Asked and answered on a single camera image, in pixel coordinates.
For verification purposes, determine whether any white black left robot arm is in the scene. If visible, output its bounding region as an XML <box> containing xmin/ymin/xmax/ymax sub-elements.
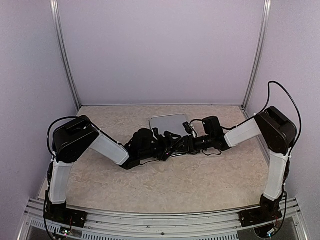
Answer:
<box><xmin>44</xmin><ymin>115</ymin><xmax>182</xmax><ymax>223</ymax></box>

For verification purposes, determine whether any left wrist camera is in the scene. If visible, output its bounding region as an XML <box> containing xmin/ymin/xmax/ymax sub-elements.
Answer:
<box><xmin>152</xmin><ymin>127</ymin><xmax>160</xmax><ymax>141</ymax></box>

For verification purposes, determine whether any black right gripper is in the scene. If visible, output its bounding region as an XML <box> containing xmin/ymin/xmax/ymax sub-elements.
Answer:
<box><xmin>172</xmin><ymin>133</ymin><xmax>214</xmax><ymax>155</ymax></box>

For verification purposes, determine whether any aluminium poker set case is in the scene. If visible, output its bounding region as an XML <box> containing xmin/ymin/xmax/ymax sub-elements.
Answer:
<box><xmin>149</xmin><ymin>113</ymin><xmax>192</xmax><ymax>159</ymax></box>

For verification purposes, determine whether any right aluminium frame post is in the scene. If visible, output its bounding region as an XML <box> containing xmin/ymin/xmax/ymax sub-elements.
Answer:
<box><xmin>241</xmin><ymin>0</ymin><xmax>272</xmax><ymax>110</ymax></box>

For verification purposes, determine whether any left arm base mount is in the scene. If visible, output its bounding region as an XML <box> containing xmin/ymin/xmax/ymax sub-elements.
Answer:
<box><xmin>44</xmin><ymin>208</ymin><xmax>88</xmax><ymax>228</ymax></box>

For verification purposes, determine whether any front aluminium rail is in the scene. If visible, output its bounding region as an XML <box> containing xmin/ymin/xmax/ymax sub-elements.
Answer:
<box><xmin>16</xmin><ymin>198</ymin><xmax>310</xmax><ymax>240</ymax></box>

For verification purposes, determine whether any aluminium frame post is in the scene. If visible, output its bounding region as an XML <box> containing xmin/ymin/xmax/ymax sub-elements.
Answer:
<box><xmin>50</xmin><ymin>0</ymin><xmax>82</xmax><ymax>110</ymax></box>
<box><xmin>241</xmin><ymin>0</ymin><xmax>272</xmax><ymax>110</ymax></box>

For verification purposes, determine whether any left aluminium frame post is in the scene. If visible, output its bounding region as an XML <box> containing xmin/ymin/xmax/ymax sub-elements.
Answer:
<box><xmin>50</xmin><ymin>0</ymin><xmax>82</xmax><ymax>110</ymax></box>

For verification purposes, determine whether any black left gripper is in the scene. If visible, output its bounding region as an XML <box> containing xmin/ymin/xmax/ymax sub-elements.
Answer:
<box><xmin>139</xmin><ymin>131</ymin><xmax>182</xmax><ymax>162</ymax></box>

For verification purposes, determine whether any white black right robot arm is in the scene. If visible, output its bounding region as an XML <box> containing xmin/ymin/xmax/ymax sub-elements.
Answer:
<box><xmin>178</xmin><ymin>104</ymin><xmax>302</xmax><ymax>226</ymax></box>

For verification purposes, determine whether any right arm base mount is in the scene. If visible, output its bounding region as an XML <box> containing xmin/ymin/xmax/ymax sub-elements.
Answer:
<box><xmin>238</xmin><ymin>207</ymin><xmax>265</xmax><ymax>228</ymax></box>

